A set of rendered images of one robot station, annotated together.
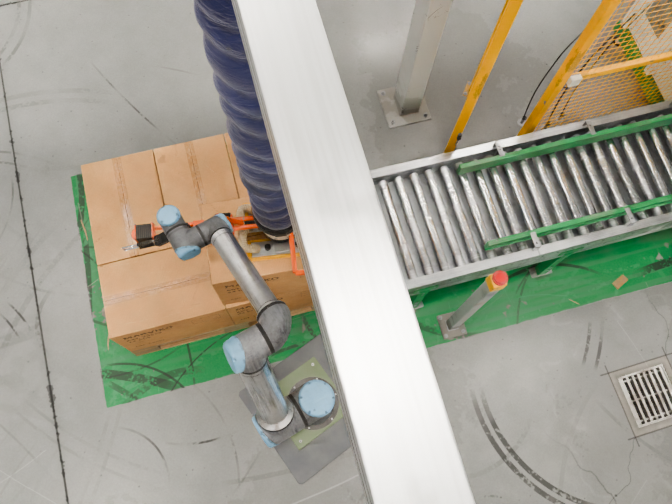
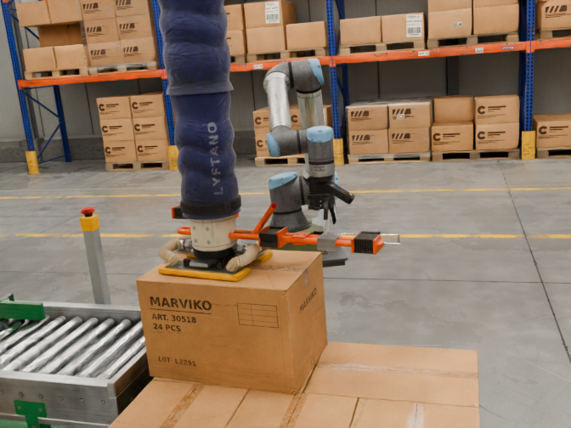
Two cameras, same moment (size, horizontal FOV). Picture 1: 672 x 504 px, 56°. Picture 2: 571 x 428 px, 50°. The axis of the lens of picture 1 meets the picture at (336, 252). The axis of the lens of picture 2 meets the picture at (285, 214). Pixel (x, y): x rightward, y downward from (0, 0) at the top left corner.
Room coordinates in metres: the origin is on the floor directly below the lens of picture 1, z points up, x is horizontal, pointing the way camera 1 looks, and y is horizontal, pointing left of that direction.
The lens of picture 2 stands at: (2.58, 1.89, 1.71)
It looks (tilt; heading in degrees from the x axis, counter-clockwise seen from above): 15 degrees down; 219
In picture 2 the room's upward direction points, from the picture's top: 5 degrees counter-clockwise
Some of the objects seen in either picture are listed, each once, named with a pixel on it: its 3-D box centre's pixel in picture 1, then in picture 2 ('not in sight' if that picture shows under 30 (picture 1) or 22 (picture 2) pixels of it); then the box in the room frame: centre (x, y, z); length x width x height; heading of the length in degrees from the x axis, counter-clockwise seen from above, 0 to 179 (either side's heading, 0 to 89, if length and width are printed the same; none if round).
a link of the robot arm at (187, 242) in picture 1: (186, 241); (315, 139); (0.75, 0.58, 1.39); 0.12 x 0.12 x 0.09; 38
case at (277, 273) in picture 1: (272, 246); (236, 313); (0.98, 0.32, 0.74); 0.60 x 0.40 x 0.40; 107
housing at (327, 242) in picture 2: not in sight; (329, 242); (0.90, 0.72, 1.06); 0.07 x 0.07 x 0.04; 14
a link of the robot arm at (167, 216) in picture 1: (170, 220); (320, 144); (0.83, 0.66, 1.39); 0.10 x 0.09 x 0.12; 38
